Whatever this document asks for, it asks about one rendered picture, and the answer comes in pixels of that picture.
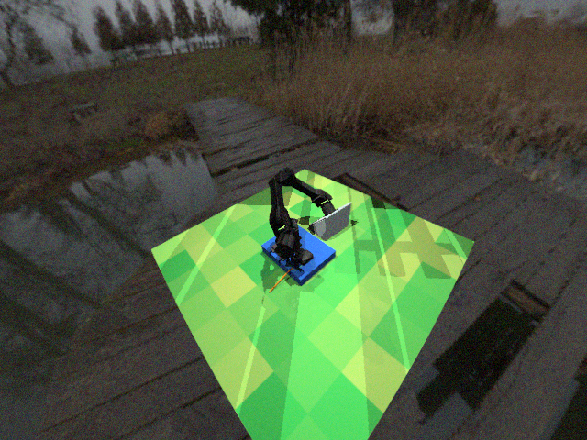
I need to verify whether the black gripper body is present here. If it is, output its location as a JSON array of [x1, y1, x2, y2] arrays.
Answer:
[[294, 236, 314, 266]]

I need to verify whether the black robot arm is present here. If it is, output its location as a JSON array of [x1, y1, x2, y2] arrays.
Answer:
[[268, 167, 337, 259]]

